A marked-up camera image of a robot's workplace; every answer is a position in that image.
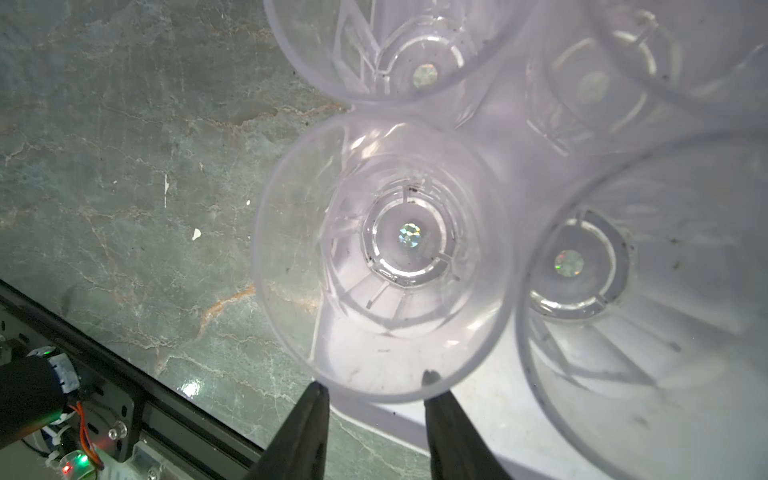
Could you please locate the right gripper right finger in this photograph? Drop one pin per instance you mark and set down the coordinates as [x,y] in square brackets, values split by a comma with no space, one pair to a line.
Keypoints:
[457,451]

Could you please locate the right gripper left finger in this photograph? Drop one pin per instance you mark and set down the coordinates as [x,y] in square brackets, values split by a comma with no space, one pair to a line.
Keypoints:
[298,450]

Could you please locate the clear faceted glass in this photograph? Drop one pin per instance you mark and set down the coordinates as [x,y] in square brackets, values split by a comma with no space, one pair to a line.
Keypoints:
[381,257]
[389,52]
[609,76]

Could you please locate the clear plain cup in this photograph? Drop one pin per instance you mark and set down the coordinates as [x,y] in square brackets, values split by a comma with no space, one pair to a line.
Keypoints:
[644,332]

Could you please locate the lilac plastic tray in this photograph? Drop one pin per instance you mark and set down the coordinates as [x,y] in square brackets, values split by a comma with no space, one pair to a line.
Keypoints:
[538,182]

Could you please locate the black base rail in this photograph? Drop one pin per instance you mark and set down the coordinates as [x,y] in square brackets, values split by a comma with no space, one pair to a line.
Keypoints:
[53,373]

